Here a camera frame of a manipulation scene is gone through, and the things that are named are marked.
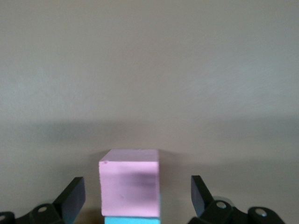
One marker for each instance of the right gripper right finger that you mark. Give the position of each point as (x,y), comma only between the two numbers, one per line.
(202,198)

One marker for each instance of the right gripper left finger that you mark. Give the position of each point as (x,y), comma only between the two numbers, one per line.
(70,200)

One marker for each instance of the pink foam cube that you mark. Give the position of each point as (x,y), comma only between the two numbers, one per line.
(128,186)

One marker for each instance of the cyan foam cube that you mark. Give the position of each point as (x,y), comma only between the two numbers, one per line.
(130,220)

